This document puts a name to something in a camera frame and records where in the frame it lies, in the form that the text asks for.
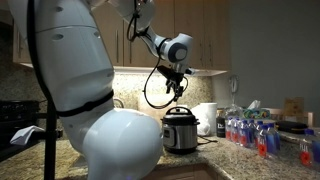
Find white wall phone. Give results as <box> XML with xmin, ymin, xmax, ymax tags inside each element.
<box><xmin>228</xmin><ymin>74</ymin><xmax>240</xmax><ymax>95</ymax></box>

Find wooden dining chair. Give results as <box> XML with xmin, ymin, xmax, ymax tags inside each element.
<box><xmin>263</xmin><ymin>107</ymin><xmax>315</xmax><ymax>128</ymax></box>

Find colourful tissue box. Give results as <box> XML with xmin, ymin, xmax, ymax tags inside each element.
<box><xmin>242</xmin><ymin>99</ymin><xmax>272</xmax><ymax>120</ymax></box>

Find black strap around arm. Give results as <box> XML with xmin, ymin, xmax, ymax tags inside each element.
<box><xmin>56</xmin><ymin>89</ymin><xmax>115</xmax><ymax>118</ymax></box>

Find black cooker power cord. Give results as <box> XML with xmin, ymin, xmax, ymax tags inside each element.
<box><xmin>196</xmin><ymin>134</ymin><xmax>219</xmax><ymax>147</ymax></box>

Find black pressure cooker lid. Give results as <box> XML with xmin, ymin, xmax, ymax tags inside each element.
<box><xmin>160</xmin><ymin>106</ymin><xmax>200</xmax><ymax>127</ymax></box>

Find black stove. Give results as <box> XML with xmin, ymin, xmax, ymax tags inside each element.
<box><xmin>0</xmin><ymin>99</ymin><xmax>41</xmax><ymax>163</ymax></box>

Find white paper towel roll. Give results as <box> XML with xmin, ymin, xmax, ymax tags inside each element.
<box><xmin>190</xmin><ymin>102</ymin><xmax>218</xmax><ymax>137</ymax></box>

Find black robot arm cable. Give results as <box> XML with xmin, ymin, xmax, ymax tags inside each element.
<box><xmin>26</xmin><ymin>0</ymin><xmax>190</xmax><ymax>110</ymax></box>

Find brown paper bag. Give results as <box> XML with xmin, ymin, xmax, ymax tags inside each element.
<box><xmin>283</xmin><ymin>97</ymin><xmax>305</xmax><ymax>118</ymax></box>

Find clear plastic bag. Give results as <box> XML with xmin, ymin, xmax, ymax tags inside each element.
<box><xmin>223</xmin><ymin>103</ymin><xmax>246</xmax><ymax>120</ymax></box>

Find black camera stand pole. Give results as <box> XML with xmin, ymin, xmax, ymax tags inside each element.
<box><xmin>34</xmin><ymin>98</ymin><xmax>64</xmax><ymax>180</ymax></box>

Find wooden wall cabinets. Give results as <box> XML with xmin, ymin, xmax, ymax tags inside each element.
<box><xmin>12</xmin><ymin>0</ymin><xmax>232</xmax><ymax>78</ymax></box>

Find dark jar white label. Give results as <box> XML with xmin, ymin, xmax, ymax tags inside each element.
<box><xmin>215</xmin><ymin>109</ymin><xmax>227</xmax><ymax>139</ymax></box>

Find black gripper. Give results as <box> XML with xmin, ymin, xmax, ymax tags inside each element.
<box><xmin>166</xmin><ymin>72</ymin><xmax>185</xmax><ymax>102</ymax></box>

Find stainless steel pressure cooker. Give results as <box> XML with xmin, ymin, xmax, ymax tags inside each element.
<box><xmin>161</xmin><ymin>119</ymin><xmax>200</xmax><ymax>155</ymax></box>

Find white crumpled cloth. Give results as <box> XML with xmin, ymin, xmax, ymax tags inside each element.
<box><xmin>9</xmin><ymin>125</ymin><xmax>45</xmax><ymax>147</ymax></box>

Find beige cutting board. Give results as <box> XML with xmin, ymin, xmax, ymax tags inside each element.
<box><xmin>137</xmin><ymin>94</ymin><xmax>178</xmax><ymax>124</ymax></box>

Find Fiji water bottle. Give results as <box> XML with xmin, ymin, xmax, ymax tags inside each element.
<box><xmin>266</xmin><ymin>122</ymin><xmax>282</xmax><ymax>156</ymax></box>
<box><xmin>238</xmin><ymin>119</ymin><xmax>250</xmax><ymax>148</ymax></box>
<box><xmin>257</xmin><ymin>124</ymin><xmax>270</xmax><ymax>159</ymax></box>
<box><xmin>224</xmin><ymin>116</ymin><xmax>233</xmax><ymax>141</ymax></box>
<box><xmin>231</xmin><ymin>117</ymin><xmax>240</xmax><ymax>144</ymax></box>
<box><xmin>299</xmin><ymin>128</ymin><xmax>314</xmax><ymax>168</ymax></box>

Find black round pan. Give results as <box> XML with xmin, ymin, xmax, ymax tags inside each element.
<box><xmin>275</xmin><ymin>120</ymin><xmax>309</xmax><ymax>135</ymax></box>

